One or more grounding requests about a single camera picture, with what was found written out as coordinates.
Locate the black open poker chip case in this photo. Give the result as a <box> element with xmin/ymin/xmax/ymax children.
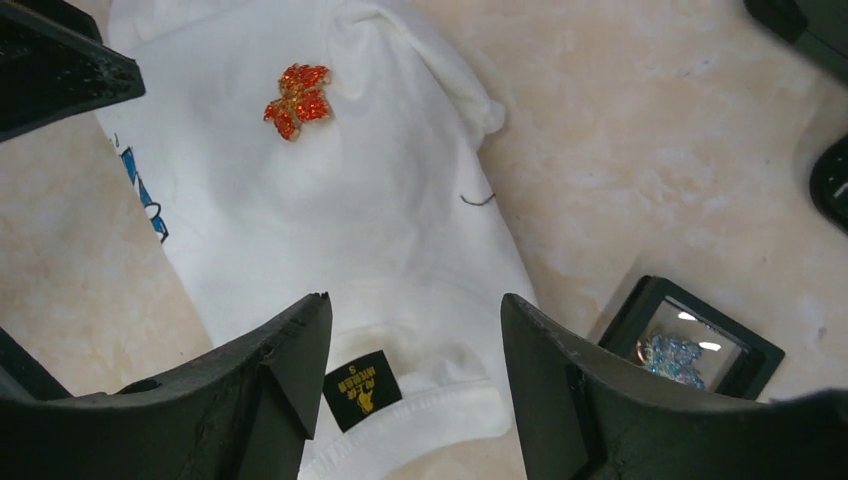
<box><xmin>744</xmin><ymin>0</ymin><xmax>847</xmax><ymax>232</ymax></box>

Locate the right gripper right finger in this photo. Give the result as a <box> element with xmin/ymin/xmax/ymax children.
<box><xmin>501</xmin><ymin>294</ymin><xmax>847</xmax><ymax>479</ymax></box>

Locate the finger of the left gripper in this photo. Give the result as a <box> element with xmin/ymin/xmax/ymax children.
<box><xmin>1</xmin><ymin>1</ymin><xmax>146</xmax><ymax>142</ymax></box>

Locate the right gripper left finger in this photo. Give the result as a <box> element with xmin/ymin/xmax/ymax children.
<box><xmin>1</xmin><ymin>293</ymin><xmax>332</xmax><ymax>479</ymax></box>

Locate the white t-shirt garment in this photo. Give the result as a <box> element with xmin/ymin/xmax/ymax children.
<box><xmin>97</xmin><ymin>1</ymin><xmax>533</xmax><ymax>479</ymax></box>

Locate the black box with blue brooch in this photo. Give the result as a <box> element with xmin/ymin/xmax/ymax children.
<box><xmin>598</xmin><ymin>275</ymin><xmax>785</xmax><ymax>400</ymax></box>

